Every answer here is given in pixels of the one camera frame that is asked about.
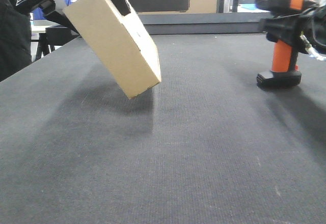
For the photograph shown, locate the orange black barcode scanner gun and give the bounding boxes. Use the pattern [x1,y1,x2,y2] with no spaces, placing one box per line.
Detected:
[255,0,325,88]

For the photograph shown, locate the blue plastic crate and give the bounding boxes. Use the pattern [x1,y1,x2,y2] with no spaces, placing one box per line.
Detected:
[15,0,73,20]

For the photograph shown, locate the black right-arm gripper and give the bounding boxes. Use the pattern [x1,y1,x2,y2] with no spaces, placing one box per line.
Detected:
[259,6,325,55]

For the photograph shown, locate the small brown cardboard package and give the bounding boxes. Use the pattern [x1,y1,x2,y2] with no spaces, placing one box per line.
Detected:
[63,0,161,99]

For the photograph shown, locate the black table behind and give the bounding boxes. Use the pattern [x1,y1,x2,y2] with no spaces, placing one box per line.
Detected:
[33,25,79,60]

